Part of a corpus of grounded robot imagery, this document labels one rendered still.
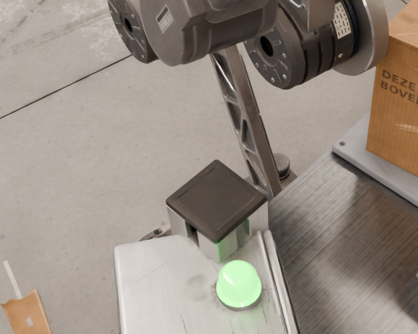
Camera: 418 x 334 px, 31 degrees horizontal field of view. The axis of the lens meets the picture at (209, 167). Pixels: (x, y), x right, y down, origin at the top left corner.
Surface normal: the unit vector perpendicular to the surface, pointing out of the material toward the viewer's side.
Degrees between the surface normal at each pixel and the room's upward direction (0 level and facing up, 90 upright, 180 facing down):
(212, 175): 0
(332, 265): 0
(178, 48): 81
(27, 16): 0
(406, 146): 90
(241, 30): 96
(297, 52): 63
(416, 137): 90
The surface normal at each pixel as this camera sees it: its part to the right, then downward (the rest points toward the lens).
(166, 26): -0.84, 0.36
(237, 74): 0.45, 0.29
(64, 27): -0.08, -0.63
